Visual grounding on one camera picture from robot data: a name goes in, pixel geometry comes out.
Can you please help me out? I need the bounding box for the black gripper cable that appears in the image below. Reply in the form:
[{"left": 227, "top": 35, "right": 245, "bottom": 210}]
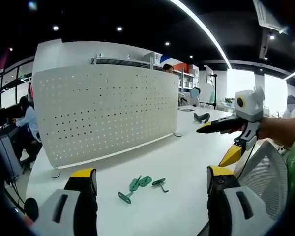
[{"left": 236, "top": 144, "right": 258, "bottom": 180}]

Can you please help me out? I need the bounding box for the long ceiling light strip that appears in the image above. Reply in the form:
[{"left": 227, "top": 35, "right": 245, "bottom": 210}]
[{"left": 168, "top": 0, "right": 232, "bottom": 70}]

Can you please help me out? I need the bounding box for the metal storage rack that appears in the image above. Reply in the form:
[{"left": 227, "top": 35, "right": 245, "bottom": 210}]
[{"left": 90, "top": 55, "right": 163, "bottom": 71}]

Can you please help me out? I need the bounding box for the white mesh office chair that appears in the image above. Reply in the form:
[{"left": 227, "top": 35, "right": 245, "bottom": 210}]
[{"left": 238, "top": 140, "right": 289, "bottom": 220}]

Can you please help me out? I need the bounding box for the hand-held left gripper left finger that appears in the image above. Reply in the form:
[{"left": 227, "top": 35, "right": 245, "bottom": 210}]
[{"left": 30, "top": 168, "right": 98, "bottom": 236}]

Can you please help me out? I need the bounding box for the black VR controller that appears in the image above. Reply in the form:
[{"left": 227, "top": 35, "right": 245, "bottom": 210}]
[{"left": 193, "top": 112, "right": 210, "bottom": 124}]

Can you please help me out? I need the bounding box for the green hook assembly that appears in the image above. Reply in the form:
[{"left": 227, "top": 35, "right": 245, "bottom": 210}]
[
  {"left": 118, "top": 191, "right": 135, "bottom": 205},
  {"left": 151, "top": 177, "right": 170, "bottom": 194},
  {"left": 128, "top": 175, "right": 142, "bottom": 193},
  {"left": 138, "top": 175, "right": 153, "bottom": 187}
]

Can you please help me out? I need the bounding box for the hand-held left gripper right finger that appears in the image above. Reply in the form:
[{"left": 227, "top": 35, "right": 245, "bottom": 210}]
[{"left": 206, "top": 165, "right": 267, "bottom": 236}]

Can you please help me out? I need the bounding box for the black round foam knob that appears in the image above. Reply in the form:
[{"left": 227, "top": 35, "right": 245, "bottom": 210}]
[{"left": 24, "top": 197, "right": 39, "bottom": 222}]

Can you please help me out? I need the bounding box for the person's right hand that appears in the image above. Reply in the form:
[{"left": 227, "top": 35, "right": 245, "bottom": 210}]
[{"left": 230, "top": 123, "right": 248, "bottom": 134}]

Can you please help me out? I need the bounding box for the white perforated mounting plate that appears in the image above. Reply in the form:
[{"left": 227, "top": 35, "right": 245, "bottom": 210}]
[{"left": 32, "top": 64, "right": 183, "bottom": 179}]

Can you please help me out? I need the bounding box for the black camera stand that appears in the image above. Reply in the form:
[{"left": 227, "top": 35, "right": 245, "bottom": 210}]
[{"left": 205, "top": 64, "right": 219, "bottom": 110}]

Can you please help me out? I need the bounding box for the ceiling air conditioner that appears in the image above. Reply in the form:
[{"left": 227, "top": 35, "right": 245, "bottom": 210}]
[{"left": 252, "top": 0, "right": 290, "bottom": 34}]

